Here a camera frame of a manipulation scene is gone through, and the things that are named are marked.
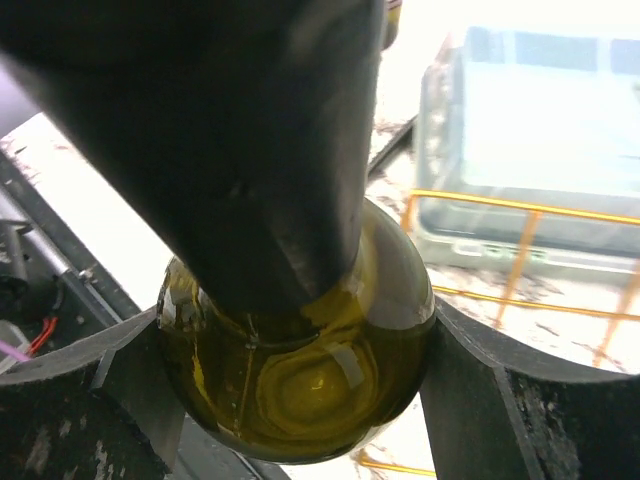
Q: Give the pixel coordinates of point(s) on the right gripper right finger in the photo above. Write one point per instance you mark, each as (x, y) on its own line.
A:
(496, 408)

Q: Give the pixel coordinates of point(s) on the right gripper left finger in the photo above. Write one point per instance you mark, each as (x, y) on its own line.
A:
(100, 408)

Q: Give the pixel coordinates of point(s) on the green wine bottle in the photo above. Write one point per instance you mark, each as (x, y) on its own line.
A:
(294, 314)

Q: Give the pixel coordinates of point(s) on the clear plastic storage box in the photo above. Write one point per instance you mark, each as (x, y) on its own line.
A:
(536, 115)

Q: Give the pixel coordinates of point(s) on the gold wire wine rack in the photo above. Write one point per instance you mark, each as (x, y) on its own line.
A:
(562, 280)

